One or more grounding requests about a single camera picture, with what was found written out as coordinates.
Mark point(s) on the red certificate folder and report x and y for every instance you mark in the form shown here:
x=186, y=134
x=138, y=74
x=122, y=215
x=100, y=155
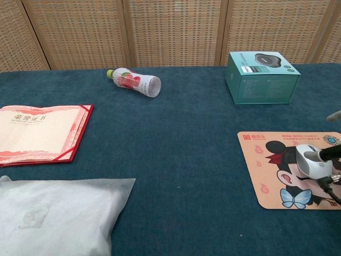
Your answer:
x=40, y=133

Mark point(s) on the teal product box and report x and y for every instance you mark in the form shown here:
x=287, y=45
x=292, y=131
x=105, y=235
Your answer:
x=263, y=88

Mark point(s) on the blue felt table cover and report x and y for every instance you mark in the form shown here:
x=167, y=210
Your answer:
x=160, y=133

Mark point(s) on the pink label drink bottle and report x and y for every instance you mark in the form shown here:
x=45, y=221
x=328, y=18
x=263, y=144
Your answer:
x=133, y=81

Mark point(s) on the white computer mouse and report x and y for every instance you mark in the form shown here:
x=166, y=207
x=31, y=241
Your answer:
x=306, y=164

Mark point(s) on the cartoon girl mouse pad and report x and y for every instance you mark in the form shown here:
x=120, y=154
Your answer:
x=263, y=173

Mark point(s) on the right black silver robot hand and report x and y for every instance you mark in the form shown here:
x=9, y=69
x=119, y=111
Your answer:
x=331, y=153

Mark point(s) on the woven folding screen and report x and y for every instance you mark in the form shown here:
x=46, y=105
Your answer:
x=170, y=32

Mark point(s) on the white plastic bag package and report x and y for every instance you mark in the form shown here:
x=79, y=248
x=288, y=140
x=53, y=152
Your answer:
x=53, y=218

